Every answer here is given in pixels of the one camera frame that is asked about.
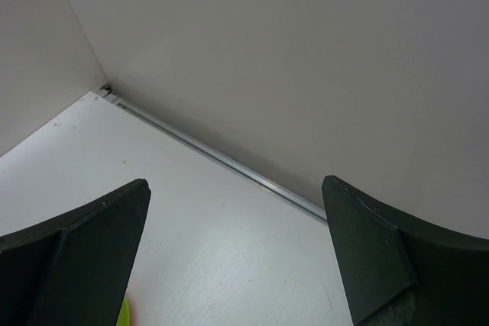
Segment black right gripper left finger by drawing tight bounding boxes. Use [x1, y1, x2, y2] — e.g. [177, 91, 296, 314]
[1, 179, 151, 325]

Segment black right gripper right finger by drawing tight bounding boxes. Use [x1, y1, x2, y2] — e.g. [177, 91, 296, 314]
[322, 176, 488, 325]

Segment green plate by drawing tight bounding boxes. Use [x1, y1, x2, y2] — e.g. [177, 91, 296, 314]
[116, 296, 131, 326]

